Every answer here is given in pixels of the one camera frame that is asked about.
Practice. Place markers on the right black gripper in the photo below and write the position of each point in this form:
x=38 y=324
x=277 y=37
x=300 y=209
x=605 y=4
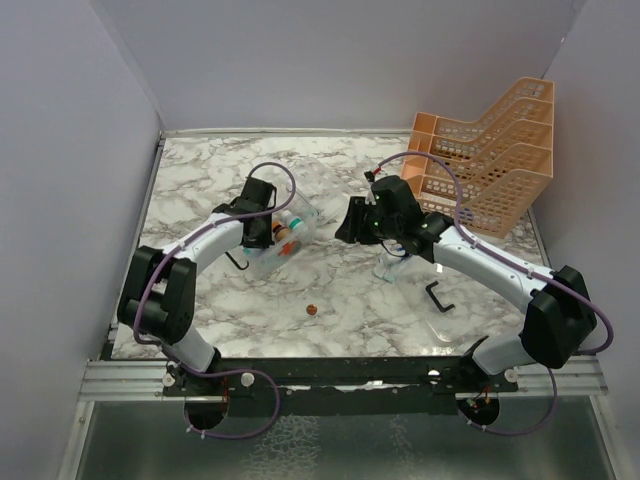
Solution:
x=352 y=230

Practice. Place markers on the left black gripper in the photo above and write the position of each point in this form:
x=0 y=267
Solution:
x=266 y=240

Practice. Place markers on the brown orange-cap medicine bottle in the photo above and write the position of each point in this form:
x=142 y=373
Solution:
x=280 y=231

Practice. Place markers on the clear plastic medicine box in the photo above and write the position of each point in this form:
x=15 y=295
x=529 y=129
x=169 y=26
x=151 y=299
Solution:
x=264 y=262

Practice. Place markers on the white green-label medicine bottle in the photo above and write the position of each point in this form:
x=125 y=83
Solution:
x=293 y=222

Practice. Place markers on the small clear teal packet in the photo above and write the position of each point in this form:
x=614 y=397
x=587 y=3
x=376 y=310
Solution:
x=387 y=269

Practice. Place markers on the white blue small bottle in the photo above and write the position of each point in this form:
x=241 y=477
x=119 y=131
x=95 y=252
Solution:
x=399 y=251

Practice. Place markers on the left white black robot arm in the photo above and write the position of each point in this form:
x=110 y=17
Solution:
x=158 y=298

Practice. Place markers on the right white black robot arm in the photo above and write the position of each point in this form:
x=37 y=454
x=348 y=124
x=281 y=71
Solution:
x=556 y=317

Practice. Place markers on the clear plastic box lid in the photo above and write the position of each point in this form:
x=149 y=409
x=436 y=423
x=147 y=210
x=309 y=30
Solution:
x=439 y=298

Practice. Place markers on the orange plastic file organizer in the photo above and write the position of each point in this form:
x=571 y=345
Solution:
x=492 y=168

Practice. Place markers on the black box handle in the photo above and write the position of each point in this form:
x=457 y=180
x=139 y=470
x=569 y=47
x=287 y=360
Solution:
x=239 y=261

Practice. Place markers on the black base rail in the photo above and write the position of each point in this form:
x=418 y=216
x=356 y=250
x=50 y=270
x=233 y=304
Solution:
x=338 y=386

